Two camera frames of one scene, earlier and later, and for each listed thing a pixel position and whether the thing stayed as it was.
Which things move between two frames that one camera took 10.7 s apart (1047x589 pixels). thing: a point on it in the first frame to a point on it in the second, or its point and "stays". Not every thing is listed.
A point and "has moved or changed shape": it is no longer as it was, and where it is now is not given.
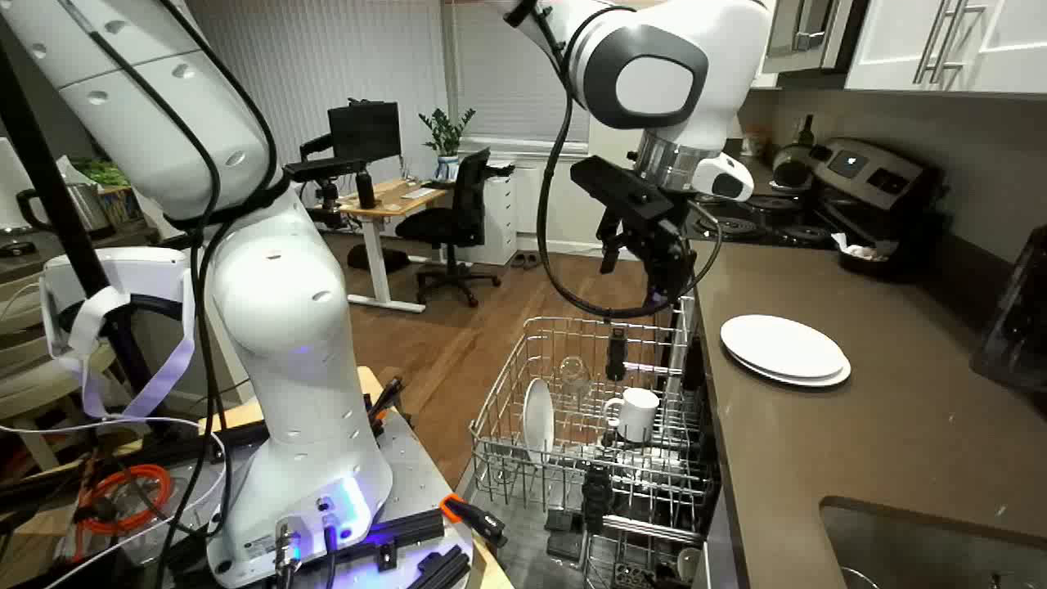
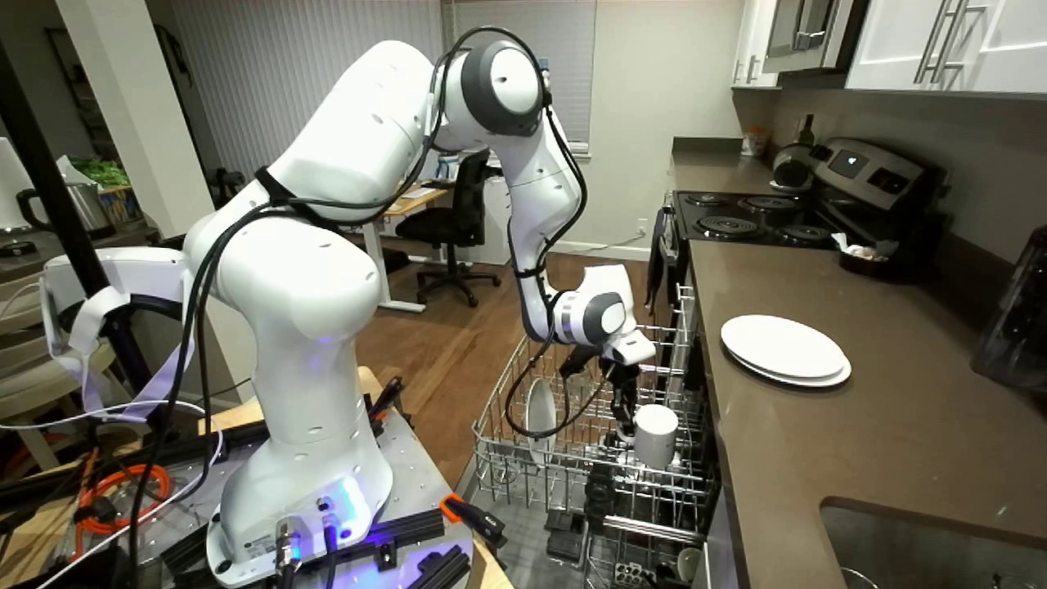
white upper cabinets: [916, 43] stays
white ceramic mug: [634, 413] has moved or changed shape
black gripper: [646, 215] to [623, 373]
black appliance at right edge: [1013, 345] stays
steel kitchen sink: [889, 549] stays
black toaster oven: [876, 206] stays
